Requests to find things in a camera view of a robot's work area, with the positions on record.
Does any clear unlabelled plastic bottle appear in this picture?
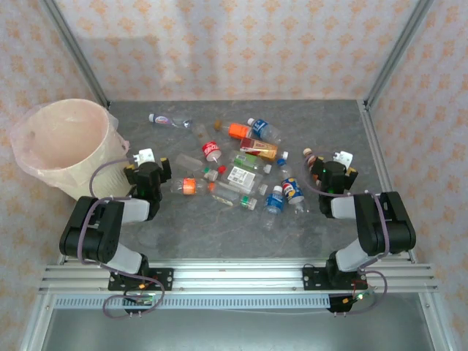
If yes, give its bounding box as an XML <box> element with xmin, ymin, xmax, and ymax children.
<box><xmin>175</xmin><ymin>153</ymin><xmax>205</xmax><ymax>173</ymax></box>

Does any white label clear bottle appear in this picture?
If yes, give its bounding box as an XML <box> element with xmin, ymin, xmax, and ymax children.
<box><xmin>223</xmin><ymin>166</ymin><xmax>270</xmax><ymax>195</ymax></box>

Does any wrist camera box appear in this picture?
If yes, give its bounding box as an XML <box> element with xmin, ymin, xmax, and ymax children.
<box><xmin>333</xmin><ymin>149</ymin><xmax>354</xmax><ymax>168</ymax></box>
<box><xmin>132</xmin><ymin>147</ymin><xmax>156</xmax><ymax>166</ymax></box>

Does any pepsi label plastic bottle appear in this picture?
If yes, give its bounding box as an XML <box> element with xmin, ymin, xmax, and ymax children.
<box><xmin>276</xmin><ymin>151</ymin><xmax>306</xmax><ymax>215</ymax></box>

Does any cream plastic bin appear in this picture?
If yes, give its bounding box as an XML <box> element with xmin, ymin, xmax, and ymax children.
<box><xmin>16</xmin><ymin>100</ymin><xmax>137</xmax><ymax>201</ymax></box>

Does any grey slotted cable duct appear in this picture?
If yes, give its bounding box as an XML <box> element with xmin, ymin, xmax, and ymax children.
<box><xmin>53</xmin><ymin>295</ymin><xmax>332</xmax><ymax>311</ymax></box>

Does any aluminium frame post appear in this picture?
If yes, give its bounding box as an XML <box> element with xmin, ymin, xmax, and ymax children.
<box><xmin>418</xmin><ymin>292</ymin><xmax>456</xmax><ymax>351</ymax></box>
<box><xmin>39</xmin><ymin>0</ymin><xmax>110</xmax><ymax>107</ymax></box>
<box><xmin>20</xmin><ymin>292</ymin><xmax>56</xmax><ymax>351</ymax></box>
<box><xmin>363</xmin><ymin>0</ymin><xmax>438</xmax><ymax>110</ymax></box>

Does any tall blue label bottle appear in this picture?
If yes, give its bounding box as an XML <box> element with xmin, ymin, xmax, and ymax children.
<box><xmin>262</xmin><ymin>185</ymin><xmax>287</xmax><ymax>232</ymax></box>

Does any purple label plastic bottle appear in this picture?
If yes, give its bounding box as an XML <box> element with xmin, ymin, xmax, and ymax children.
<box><xmin>148</xmin><ymin>113</ymin><xmax>194</xmax><ymax>129</ymax></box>

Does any orange juice carton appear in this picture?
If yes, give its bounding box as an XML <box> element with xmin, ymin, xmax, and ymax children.
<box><xmin>239</xmin><ymin>137</ymin><xmax>279</xmax><ymax>163</ymax></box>

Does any pink plastic bin liner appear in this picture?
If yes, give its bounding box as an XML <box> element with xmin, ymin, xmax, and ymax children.
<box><xmin>12</xmin><ymin>98</ymin><xmax>131</xmax><ymax>180</ymax></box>

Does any aluminium side rail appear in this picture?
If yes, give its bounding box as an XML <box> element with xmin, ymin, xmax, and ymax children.
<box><xmin>359</xmin><ymin>99</ymin><xmax>418</xmax><ymax>264</ymax></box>

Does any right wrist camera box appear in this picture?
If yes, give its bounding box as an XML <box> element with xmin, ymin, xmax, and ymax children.
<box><xmin>333</xmin><ymin>149</ymin><xmax>354</xmax><ymax>168</ymax></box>

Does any red label cola bottle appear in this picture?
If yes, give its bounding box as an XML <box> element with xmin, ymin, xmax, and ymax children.
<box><xmin>200</xmin><ymin>140</ymin><xmax>227</xmax><ymax>174</ymax></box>

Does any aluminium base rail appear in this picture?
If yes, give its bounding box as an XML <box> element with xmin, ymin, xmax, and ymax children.
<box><xmin>38</xmin><ymin>260</ymin><xmax>439</xmax><ymax>295</ymax></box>

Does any green circuit board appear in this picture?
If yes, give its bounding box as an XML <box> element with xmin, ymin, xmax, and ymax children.
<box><xmin>343</xmin><ymin>290</ymin><xmax>376</xmax><ymax>305</ymax></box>
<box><xmin>123</xmin><ymin>291</ymin><xmax>154</xmax><ymax>307</ymax></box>

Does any short blue label bottle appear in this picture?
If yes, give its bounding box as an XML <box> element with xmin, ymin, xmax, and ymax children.
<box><xmin>246</xmin><ymin>117</ymin><xmax>283</xmax><ymax>145</ymax></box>

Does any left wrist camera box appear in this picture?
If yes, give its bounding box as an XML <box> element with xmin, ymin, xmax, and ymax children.
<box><xmin>132</xmin><ymin>147</ymin><xmax>156</xmax><ymax>166</ymax></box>

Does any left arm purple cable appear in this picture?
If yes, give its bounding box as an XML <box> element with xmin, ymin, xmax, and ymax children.
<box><xmin>78</xmin><ymin>156</ymin><xmax>166</xmax><ymax>320</ymax></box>

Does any orange label brown cap bottle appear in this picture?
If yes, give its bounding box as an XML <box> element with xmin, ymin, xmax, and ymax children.
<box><xmin>214</xmin><ymin>120</ymin><xmax>254</xmax><ymax>141</ymax></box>

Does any green label clear bottle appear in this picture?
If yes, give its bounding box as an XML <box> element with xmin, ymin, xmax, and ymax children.
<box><xmin>230</xmin><ymin>152</ymin><xmax>273</xmax><ymax>175</ymax></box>

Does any clear square bottle green cap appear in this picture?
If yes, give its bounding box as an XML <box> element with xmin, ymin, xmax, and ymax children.
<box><xmin>210</xmin><ymin>182</ymin><xmax>259</xmax><ymax>211</ymax></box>

